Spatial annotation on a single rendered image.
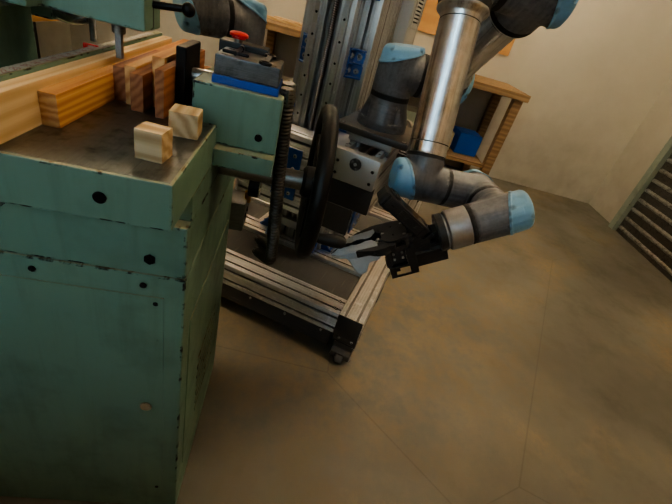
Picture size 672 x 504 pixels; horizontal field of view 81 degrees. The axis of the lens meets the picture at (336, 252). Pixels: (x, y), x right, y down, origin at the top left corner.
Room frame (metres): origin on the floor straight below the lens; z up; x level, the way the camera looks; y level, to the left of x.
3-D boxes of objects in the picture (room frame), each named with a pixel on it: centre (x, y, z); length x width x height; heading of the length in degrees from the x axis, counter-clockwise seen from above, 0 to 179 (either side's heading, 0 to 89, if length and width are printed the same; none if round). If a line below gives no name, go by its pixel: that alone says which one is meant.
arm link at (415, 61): (1.24, -0.03, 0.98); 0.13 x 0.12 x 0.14; 100
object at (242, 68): (0.67, 0.22, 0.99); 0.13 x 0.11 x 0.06; 11
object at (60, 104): (0.72, 0.43, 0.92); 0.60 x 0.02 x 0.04; 11
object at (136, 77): (0.67, 0.36, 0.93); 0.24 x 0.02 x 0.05; 11
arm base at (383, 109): (1.24, -0.02, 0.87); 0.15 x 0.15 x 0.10
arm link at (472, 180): (0.78, -0.23, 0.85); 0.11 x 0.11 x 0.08; 10
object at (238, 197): (0.91, 0.32, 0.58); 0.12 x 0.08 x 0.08; 101
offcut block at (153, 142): (0.42, 0.24, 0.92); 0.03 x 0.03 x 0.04; 6
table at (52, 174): (0.65, 0.30, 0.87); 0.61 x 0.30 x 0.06; 11
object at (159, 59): (0.68, 0.35, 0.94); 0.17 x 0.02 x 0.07; 11
